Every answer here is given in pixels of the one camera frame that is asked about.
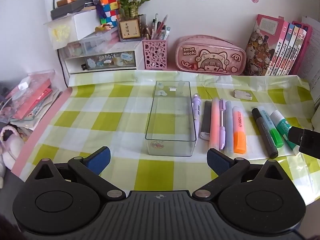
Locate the pink highlighter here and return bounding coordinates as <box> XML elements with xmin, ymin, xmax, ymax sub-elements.
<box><xmin>209</xmin><ymin>98</ymin><xmax>220</xmax><ymax>149</ymax></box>

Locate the green white glue stick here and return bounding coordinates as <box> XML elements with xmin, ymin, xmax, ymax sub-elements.
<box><xmin>270</xmin><ymin>110</ymin><xmax>297</xmax><ymax>151</ymax></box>

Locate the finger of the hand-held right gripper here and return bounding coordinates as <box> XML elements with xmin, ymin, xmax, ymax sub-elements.
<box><xmin>287</xmin><ymin>126</ymin><xmax>320</xmax><ymax>159</ymax></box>

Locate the pink cartoon pencil case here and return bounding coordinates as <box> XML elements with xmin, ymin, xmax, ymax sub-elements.
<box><xmin>175</xmin><ymin>35</ymin><xmax>247</xmax><ymax>76</ymax></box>

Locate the white storage box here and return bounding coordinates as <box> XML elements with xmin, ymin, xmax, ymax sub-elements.
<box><xmin>44</xmin><ymin>11</ymin><xmax>101</xmax><ymax>49</ymax></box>

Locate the green checkered tablecloth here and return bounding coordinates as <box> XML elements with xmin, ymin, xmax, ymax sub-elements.
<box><xmin>19</xmin><ymin>70</ymin><xmax>320</xmax><ymax>207</ymax></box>

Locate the clear stackable storage box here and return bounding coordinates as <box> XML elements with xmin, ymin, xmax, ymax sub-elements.
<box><xmin>59</xmin><ymin>41</ymin><xmax>84</xmax><ymax>59</ymax></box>
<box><xmin>80</xmin><ymin>27</ymin><xmax>121</xmax><ymax>56</ymax></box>

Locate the clear plastic organizer box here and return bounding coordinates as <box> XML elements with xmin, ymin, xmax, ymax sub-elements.
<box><xmin>145</xmin><ymin>80</ymin><xmax>198</xmax><ymax>157</ymax></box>

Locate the lucky bamboo in glass pot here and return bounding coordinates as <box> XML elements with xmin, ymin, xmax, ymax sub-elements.
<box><xmin>110</xmin><ymin>0</ymin><xmax>155</xmax><ymax>42</ymax></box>

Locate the black cable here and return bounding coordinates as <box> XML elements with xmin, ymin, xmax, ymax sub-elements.
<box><xmin>52</xmin><ymin>0</ymin><xmax>72</xmax><ymax>88</ymax></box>

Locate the green highlighter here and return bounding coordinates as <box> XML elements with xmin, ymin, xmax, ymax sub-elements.
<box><xmin>257</xmin><ymin>106</ymin><xmax>285</xmax><ymax>148</ymax></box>

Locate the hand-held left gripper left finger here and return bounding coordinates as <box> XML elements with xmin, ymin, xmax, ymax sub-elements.
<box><xmin>25</xmin><ymin>146</ymin><xmax>126</xmax><ymax>202</ymax></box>

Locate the dark grey case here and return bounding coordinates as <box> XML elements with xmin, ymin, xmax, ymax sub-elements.
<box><xmin>199</xmin><ymin>100</ymin><xmax>212</xmax><ymax>141</ymax></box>

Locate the black marker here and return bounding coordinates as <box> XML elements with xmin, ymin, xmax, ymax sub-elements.
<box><xmin>251</xmin><ymin>107</ymin><xmax>279</xmax><ymax>159</ymax></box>

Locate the white drawer unit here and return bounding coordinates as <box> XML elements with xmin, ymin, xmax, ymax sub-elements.
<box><xmin>58</xmin><ymin>40</ymin><xmax>143</xmax><ymax>74</ymax></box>

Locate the pink perforated pen holder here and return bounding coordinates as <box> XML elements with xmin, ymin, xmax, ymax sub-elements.
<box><xmin>142</xmin><ymin>39</ymin><xmax>168</xmax><ymax>70</ymax></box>

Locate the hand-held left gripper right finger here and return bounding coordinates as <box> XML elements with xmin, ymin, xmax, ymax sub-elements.
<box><xmin>192</xmin><ymin>148</ymin><xmax>293</xmax><ymax>202</ymax></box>

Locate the white eraser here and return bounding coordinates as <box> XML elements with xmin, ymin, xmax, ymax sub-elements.
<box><xmin>233</xmin><ymin>89</ymin><xmax>252</xmax><ymax>100</ymax></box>

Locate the clear case with pink booklets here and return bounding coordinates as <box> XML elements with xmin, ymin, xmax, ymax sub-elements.
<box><xmin>0</xmin><ymin>70</ymin><xmax>62</xmax><ymax>131</ymax></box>

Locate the lavender highlighter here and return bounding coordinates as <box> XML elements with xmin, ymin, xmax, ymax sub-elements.
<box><xmin>224</xmin><ymin>101</ymin><xmax>234</xmax><ymax>155</ymax></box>

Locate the orange highlighter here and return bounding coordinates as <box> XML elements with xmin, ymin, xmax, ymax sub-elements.
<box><xmin>232</xmin><ymin>106</ymin><xmax>247</xmax><ymax>154</ymax></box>

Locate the stack of printed papers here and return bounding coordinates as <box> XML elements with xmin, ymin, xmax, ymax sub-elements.
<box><xmin>297</xmin><ymin>16</ymin><xmax>320</xmax><ymax>98</ymax></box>

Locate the bunch of pens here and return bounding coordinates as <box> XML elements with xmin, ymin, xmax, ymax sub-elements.
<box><xmin>145</xmin><ymin>12</ymin><xmax>172</xmax><ymax>41</ymax></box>

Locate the lilac correction pen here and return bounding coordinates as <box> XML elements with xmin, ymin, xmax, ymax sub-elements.
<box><xmin>191</xmin><ymin>94</ymin><xmax>202</xmax><ymax>133</ymax></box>

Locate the purple pen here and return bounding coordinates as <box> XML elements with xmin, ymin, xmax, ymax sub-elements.
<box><xmin>219</xmin><ymin>99</ymin><xmax>227</xmax><ymax>151</ymax></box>

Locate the white plush toy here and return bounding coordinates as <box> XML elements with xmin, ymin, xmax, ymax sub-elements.
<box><xmin>0</xmin><ymin>126</ymin><xmax>26</xmax><ymax>188</ymax></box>

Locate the grey black case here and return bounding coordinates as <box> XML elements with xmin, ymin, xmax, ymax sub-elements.
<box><xmin>51</xmin><ymin>0</ymin><xmax>95</xmax><ymax>20</ymax></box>

